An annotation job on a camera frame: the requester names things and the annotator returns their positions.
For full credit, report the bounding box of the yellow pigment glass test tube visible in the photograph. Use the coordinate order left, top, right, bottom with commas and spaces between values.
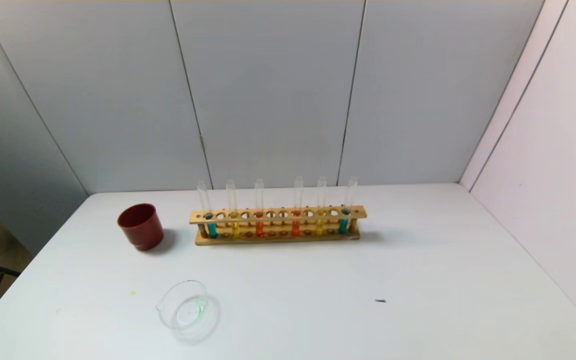
225, 180, 242, 240
314, 176, 328, 236

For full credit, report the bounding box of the blue pigment glass test tube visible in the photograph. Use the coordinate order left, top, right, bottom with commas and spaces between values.
197, 180, 219, 240
337, 176, 359, 235

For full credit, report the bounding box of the wooden test tube rack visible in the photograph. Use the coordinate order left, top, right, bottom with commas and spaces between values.
189, 205, 368, 246

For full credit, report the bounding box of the orange pigment glass test tube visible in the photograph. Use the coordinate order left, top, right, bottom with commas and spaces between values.
254, 178, 266, 239
291, 176, 305, 238

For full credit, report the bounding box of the dark red plastic cup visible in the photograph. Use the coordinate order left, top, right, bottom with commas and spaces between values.
117, 202, 165, 252

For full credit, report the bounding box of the clear glass dish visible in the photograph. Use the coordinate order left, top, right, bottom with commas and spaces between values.
155, 279, 210, 331

